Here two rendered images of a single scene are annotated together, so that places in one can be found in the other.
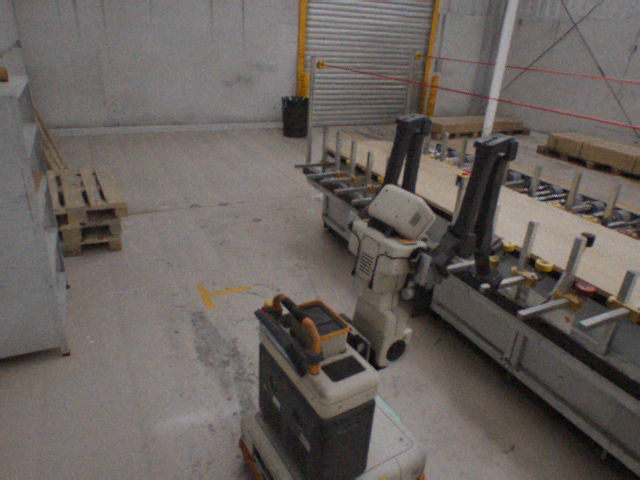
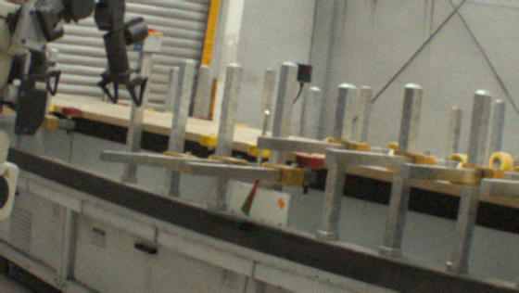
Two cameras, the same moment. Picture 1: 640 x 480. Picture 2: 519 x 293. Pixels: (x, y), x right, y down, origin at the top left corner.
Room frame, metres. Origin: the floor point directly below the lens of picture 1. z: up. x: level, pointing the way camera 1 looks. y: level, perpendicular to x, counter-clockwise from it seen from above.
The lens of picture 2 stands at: (-1.21, -0.49, 1.08)
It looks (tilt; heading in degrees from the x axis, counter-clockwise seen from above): 3 degrees down; 349
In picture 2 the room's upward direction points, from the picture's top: 8 degrees clockwise
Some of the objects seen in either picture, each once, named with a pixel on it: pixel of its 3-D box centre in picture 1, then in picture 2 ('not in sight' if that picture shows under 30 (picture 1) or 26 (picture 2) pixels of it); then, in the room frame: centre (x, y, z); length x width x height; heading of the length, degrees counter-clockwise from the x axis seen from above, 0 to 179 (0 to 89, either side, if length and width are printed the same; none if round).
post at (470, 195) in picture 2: not in sight; (471, 187); (1.22, -1.51, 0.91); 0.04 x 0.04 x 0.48; 28
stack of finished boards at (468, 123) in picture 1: (471, 123); not in sight; (10.39, -3.17, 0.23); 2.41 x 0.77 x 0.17; 120
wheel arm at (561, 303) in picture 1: (553, 306); (252, 173); (1.80, -1.08, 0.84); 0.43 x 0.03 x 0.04; 118
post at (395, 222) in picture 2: not in sight; (402, 178); (1.44, -1.39, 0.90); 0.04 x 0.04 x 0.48; 28
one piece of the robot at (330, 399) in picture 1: (318, 384); not in sight; (1.48, -0.03, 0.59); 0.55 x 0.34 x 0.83; 34
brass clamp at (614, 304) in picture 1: (625, 308); (346, 149); (1.64, -1.28, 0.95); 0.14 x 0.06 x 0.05; 28
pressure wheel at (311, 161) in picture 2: (581, 296); (307, 173); (1.89, -1.25, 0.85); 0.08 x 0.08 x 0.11
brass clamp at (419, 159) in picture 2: not in sight; (411, 162); (1.42, -1.40, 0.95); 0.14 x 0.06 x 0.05; 28
